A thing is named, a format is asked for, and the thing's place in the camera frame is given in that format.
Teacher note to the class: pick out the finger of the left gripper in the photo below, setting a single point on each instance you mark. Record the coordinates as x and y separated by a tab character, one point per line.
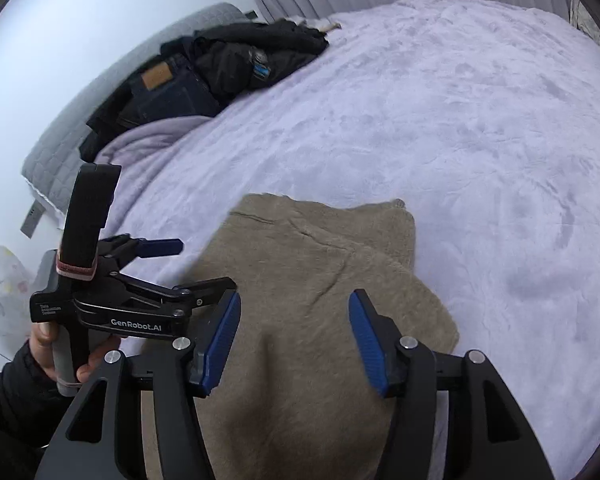
202	293
126	247

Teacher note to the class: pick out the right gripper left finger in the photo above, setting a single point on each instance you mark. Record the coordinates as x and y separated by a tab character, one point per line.
140	412

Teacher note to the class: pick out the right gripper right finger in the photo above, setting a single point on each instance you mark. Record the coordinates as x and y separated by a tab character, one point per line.
487	434

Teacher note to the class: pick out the tan knit sweater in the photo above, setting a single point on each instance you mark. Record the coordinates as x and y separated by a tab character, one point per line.
294	401

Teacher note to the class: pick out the person's left forearm sleeve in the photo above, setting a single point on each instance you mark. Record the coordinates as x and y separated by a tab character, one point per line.
31	409

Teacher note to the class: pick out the person's left hand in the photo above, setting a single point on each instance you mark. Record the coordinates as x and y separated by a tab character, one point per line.
41	339

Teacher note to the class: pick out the floral patterned pillow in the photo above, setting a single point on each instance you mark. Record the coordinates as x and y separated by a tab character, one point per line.
15	291

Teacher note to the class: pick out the grey quilted headboard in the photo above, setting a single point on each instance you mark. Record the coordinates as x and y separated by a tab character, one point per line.
51	167

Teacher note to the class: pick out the dark blue jeans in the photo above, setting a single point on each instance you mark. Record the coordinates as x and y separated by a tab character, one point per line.
163	87

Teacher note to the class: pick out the black jacket on bed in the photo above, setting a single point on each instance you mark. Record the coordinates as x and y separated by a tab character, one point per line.
247	56

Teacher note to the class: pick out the small beige cloth item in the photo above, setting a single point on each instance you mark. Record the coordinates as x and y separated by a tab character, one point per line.
325	25

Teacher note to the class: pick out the lavender plush bed blanket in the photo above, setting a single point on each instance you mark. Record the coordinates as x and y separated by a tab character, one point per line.
485	119

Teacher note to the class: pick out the cream puffer jacket hanging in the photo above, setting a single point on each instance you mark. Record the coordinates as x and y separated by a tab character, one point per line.
582	20

